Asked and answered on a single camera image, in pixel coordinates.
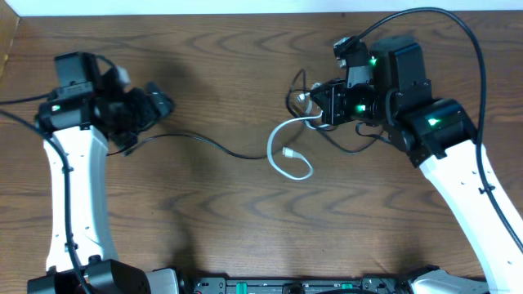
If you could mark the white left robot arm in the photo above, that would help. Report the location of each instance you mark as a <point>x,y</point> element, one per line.
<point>88,111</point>

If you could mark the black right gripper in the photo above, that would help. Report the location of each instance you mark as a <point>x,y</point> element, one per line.
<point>333,103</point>

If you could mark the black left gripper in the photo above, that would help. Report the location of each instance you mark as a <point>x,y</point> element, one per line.
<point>144,109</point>

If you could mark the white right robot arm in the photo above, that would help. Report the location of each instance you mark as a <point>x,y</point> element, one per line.
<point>386,85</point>

